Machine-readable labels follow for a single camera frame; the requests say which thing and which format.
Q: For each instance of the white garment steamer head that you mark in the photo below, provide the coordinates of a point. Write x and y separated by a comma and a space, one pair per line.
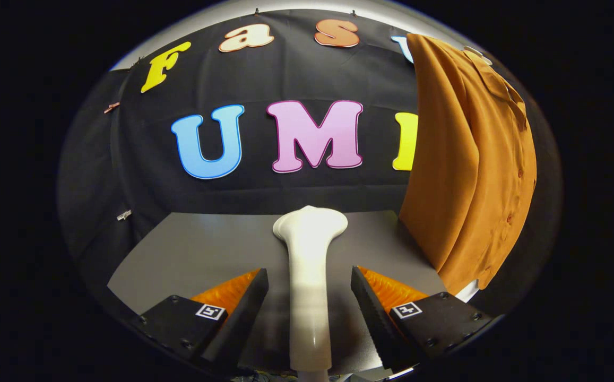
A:
309, 276

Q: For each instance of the white mannequin torso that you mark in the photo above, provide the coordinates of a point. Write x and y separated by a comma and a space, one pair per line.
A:
479, 54

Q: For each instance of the orange button-up shirt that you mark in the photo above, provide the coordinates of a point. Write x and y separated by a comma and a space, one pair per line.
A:
471, 175

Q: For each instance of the white clip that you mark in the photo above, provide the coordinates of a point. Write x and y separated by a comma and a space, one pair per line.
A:
124, 215

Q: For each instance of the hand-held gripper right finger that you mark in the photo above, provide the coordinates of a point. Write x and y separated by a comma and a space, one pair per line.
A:
373, 318

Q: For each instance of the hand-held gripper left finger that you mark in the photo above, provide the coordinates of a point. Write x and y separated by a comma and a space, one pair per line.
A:
245, 318

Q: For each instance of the pink clip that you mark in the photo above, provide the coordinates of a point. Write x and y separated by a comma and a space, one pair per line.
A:
111, 107

